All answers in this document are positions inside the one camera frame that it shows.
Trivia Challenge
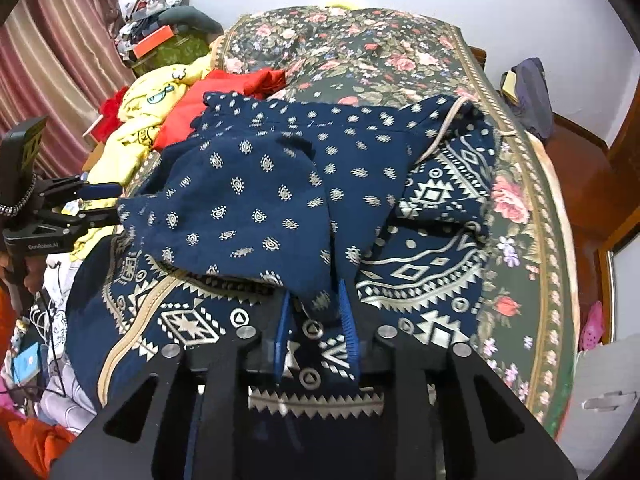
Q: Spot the yellow cartoon print garment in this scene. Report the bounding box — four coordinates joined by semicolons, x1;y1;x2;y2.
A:
70;55;213;263

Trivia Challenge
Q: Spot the black cable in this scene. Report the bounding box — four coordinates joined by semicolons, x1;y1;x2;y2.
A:
27;260;68;398

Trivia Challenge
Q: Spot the red cloth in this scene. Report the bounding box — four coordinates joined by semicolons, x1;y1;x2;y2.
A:
152;68;287;153

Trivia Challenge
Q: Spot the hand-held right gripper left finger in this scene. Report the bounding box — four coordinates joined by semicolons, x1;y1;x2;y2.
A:
50;290;296;480

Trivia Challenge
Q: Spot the white storage box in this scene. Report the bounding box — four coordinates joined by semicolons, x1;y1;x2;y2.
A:
557;342;640;463

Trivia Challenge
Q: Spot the dark grey bag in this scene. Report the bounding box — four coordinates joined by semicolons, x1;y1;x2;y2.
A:
162;4;225;33

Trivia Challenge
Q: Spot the green patterned box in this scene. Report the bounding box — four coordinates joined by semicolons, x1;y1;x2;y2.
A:
131;32;213;80

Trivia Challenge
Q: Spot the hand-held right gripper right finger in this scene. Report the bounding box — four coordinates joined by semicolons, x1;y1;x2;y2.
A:
337;277;578;480

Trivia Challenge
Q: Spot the pink shoe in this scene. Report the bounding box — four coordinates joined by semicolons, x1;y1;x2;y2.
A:
580;301;607;350

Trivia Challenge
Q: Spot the striped brown curtain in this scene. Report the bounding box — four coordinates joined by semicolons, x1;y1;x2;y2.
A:
0;0;138;178

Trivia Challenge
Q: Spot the floral bedspread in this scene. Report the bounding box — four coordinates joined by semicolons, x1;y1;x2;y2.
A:
65;5;582;438

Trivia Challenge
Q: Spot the person's left hand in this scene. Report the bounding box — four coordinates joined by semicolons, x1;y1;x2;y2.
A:
0;254;49;288

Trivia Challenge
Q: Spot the orange cloth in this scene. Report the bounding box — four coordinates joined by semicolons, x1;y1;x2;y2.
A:
0;405;78;480

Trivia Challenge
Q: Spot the grey clothing on chair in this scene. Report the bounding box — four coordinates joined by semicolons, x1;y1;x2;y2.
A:
511;56;555;142

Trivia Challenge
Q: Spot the small blue box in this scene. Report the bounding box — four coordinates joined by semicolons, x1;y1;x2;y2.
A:
11;341;42;385

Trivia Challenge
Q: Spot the white printed cloth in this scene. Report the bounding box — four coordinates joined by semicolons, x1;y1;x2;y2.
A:
30;252;103;436

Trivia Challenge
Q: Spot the orange box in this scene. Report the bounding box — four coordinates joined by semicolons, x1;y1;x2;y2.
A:
134;24;177;59

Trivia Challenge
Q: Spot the red fluffy garment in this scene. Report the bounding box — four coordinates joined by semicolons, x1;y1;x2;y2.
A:
96;86;132;140

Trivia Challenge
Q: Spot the navy patterned hooded garment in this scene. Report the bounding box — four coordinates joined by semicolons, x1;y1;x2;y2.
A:
65;91;502;480

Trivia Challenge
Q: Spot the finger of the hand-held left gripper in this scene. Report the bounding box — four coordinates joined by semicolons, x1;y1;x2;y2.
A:
47;174;125;202
47;206;122;235

